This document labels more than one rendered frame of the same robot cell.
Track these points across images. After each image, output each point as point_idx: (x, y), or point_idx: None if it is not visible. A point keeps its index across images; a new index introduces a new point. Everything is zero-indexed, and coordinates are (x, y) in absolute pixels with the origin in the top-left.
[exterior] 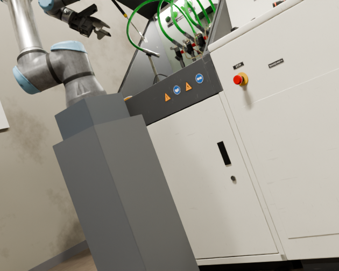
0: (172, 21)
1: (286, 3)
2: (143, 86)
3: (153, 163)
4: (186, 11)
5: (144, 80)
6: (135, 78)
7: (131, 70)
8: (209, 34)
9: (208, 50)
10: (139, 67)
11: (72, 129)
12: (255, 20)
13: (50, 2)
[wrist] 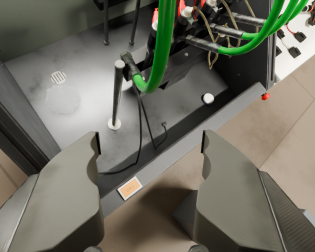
0: (275, 31)
1: None
2: (29, 119)
3: None
4: (298, 14)
5: (16, 104)
6: (29, 127)
7: (20, 124)
8: (270, 47)
9: (273, 80)
10: None
11: None
12: None
13: None
